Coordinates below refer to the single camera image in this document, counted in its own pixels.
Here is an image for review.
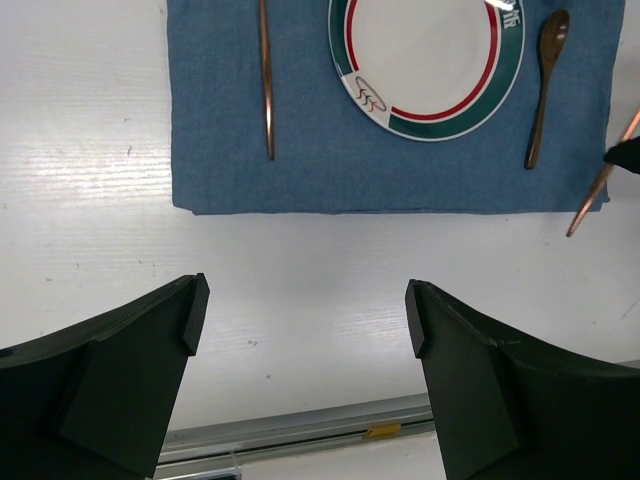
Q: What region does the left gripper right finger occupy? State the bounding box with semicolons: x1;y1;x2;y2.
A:
405;280;639;479

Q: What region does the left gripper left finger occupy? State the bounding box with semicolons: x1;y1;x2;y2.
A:
1;274;210;479

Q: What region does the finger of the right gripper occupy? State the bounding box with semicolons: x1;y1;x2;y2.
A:
604;137;640;175

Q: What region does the copper spoon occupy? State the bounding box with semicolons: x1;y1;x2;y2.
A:
524;9;570;170

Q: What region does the white plate green red rim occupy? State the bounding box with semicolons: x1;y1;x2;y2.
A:
328;0;525;142

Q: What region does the blue cloth placemat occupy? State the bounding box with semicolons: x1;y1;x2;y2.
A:
167;1;625;215

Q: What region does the copper fork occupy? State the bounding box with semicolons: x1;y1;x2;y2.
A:
258;0;275;161

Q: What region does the aluminium rail front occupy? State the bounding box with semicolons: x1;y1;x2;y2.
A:
158;393;432;465

